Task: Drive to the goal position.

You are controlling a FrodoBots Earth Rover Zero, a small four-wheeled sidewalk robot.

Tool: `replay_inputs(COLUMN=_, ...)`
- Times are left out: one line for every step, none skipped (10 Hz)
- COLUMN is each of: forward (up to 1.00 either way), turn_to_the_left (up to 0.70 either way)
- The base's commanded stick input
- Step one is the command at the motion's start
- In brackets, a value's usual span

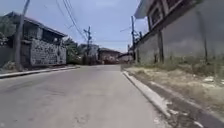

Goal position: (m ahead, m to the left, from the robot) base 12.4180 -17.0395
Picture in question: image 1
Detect grey stone-walled house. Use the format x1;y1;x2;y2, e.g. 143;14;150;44
0;11;69;68

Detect low house with dark roof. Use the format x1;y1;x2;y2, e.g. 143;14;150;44
97;47;122;65

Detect pale kerb strip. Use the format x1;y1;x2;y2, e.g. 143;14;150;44
0;65;81;80

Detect concrete kerb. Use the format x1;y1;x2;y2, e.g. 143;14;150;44
121;70;178;118

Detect overhead wires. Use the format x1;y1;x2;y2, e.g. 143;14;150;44
54;0;88;42

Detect leaning utility pole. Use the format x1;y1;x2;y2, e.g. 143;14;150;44
13;0;31;72

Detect dry dirt verge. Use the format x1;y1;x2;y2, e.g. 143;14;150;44
125;65;224;128

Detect dark utility pole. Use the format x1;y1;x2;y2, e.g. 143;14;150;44
130;15;138;63

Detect utility pole with crossarms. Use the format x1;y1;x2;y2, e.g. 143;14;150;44
83;25;94;66

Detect green tree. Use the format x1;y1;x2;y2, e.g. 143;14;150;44
63;37;83;65

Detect grey concrete road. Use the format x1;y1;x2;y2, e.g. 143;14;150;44
0;64;174;128

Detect tall grey concrete wall building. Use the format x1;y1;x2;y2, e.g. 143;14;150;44
133;0;224;66

